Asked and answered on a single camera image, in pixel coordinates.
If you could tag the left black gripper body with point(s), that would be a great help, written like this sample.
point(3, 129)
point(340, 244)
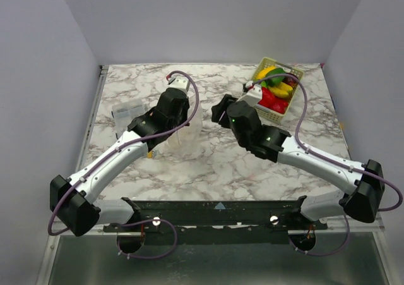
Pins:
point(183, 117)

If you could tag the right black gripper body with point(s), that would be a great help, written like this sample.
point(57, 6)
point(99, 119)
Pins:
point(219, 111)

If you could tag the red toy bell pepper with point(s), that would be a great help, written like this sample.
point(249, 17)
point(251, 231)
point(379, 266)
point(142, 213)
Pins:
point(268, 99)

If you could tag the clear zip top bag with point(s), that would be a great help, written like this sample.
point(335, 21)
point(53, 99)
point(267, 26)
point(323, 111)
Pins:
point(186, 140)

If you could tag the red toy strawberry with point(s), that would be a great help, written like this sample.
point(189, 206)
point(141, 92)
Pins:
point(279, 105)

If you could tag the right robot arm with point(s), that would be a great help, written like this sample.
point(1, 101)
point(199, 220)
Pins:
point(359, 186)

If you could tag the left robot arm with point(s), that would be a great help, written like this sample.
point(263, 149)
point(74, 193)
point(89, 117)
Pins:
point(72, 199)

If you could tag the cream plastic basket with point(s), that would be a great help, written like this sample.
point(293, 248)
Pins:
point(264, 112)

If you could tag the green toy bell pepper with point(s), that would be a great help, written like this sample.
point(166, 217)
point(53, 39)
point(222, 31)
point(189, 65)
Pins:
point(276, 76)

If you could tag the yellow toy banana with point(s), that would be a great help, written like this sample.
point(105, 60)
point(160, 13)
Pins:
point(278, 92)

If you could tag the yellow toy lemon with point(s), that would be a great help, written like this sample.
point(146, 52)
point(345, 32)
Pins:
point(264, 72)

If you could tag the clear plastic screw box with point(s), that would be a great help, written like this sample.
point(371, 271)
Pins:
point(124, 113)

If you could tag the dark red toy apple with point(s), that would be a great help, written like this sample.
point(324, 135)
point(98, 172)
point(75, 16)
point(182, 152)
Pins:
point(289, 84)

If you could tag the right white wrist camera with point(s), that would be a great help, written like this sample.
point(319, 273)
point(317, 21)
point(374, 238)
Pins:
point(252, 94)

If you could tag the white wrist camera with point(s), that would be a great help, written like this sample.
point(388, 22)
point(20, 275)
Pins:
point(252, 94)
point(179, 82)

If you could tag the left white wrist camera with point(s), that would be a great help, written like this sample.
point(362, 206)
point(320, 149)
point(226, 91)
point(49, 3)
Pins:
point(179, 82)

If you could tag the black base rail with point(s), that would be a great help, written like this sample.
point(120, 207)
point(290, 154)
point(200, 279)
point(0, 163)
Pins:
point(217, 222)

